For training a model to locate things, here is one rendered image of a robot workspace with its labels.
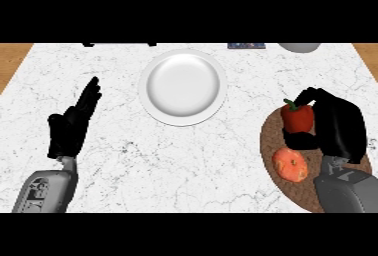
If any dark blue box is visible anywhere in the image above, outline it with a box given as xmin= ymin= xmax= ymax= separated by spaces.
xmin=225 ymin=42 xmax=267 ymax=50

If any orange round fruit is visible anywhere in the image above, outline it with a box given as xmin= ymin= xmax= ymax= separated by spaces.
xmin=271 ymin=147 xmax=310 ymax=184

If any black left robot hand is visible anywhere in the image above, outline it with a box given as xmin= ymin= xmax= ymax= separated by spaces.
xmin=45 ymin=76 xmax=103 ymax=159

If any red bell pepper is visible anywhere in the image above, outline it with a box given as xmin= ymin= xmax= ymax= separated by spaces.
xmin=279 ymin=98 xmax=315 ymax=135

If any grey round bowl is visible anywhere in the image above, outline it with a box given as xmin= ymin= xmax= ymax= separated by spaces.
xmin=276 ymin=42 xmax=321 ymax=54

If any brown round placemat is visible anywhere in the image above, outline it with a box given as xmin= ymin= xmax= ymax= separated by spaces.
xmin=258 ymin=105 xmax=373 ymax=214

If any white round plate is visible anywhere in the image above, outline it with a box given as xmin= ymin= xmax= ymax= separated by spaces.
xmin=137 ymin=48 xmax=228 ymax=127

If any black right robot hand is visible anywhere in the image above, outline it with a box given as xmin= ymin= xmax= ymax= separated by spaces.
xmin=281 ymin=86 xmax=369 ymax=165

